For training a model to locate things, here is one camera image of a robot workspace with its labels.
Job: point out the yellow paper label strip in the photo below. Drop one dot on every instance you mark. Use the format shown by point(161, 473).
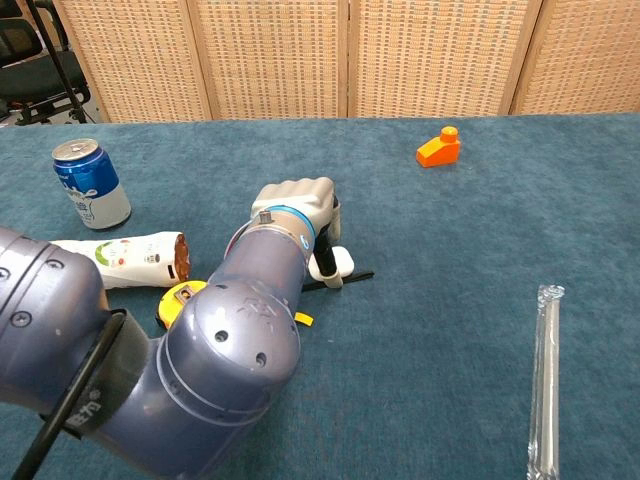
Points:
point(304, 318)

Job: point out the thin black flat stick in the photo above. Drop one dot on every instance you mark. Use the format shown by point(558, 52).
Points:
point(360, 275)

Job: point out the yellow tape measure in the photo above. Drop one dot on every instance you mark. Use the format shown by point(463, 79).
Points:
point(170, 303)

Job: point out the woven wooden folding screen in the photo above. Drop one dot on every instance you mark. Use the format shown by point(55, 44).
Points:
point(270, 60)

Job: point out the white-labelled tea bottle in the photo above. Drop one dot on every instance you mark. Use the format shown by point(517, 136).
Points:
point(135, 260)

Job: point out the black office chair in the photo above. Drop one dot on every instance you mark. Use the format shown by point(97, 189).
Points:
point(30, 82)

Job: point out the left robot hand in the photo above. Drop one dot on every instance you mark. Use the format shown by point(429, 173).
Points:
point(295, 195)

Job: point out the clear plastic tube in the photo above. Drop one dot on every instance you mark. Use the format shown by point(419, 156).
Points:
point(546, 380)

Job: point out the black tripod stand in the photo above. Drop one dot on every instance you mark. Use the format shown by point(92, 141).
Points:
point(56, 60)

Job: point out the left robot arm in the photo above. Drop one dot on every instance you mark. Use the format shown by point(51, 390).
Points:
point(225, 350)

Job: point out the orange sloped toy brick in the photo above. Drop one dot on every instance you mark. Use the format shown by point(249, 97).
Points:
point(439, 151)

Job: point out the white plastic tile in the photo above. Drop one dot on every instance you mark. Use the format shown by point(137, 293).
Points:
point(345, 262)

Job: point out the blue and white drink can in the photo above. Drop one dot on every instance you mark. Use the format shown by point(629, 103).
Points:
point(95, 190)

